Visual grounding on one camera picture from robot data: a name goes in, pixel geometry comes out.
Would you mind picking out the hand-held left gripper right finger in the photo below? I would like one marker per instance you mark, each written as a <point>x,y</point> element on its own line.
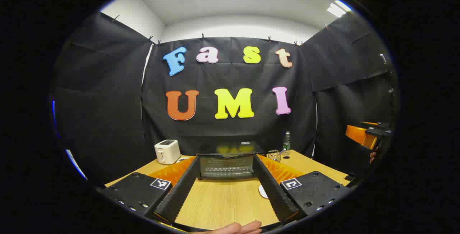
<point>267,185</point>

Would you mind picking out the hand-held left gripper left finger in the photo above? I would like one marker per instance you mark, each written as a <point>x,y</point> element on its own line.
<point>187,183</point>

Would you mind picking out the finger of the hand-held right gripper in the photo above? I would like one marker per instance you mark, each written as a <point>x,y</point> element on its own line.
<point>357,135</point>

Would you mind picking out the black electric oven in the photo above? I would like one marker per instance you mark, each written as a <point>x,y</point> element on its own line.
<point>226,169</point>

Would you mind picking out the white plate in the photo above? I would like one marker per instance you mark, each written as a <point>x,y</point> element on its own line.
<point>263,192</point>

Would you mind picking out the small tray of snacks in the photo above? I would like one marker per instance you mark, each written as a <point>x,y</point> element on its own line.
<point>183,159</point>

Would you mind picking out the white toaster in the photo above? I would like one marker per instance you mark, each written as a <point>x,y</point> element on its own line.
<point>167,151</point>

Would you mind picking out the small black device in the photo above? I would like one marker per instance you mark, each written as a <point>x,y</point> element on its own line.
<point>350,177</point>

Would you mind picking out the green glass bottle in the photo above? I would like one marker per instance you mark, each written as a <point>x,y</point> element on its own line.
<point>286,146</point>

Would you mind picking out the black backdrop cloth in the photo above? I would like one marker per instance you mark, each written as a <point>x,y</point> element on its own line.
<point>107,101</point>

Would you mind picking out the small ceiling light panel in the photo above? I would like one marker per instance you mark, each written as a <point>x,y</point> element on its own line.
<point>337,8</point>

